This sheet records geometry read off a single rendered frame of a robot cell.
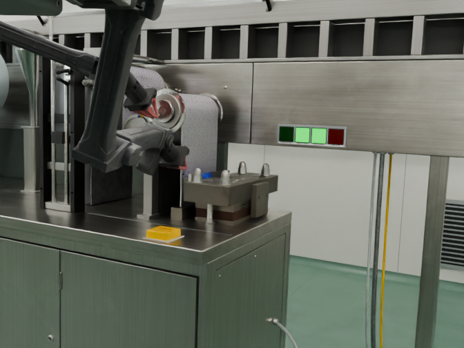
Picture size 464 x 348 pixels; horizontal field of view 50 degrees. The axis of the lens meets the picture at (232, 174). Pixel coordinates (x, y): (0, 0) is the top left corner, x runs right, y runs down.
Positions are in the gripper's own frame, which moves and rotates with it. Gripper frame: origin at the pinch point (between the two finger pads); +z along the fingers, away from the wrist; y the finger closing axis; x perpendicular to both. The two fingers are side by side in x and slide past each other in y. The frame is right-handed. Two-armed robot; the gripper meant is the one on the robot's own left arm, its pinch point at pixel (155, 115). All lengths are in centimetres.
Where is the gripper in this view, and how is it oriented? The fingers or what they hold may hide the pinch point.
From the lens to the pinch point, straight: 164.5
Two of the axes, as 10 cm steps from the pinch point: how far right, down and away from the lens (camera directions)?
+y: 8.6, -0.1, -5.1
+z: 4.2, 5.6, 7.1
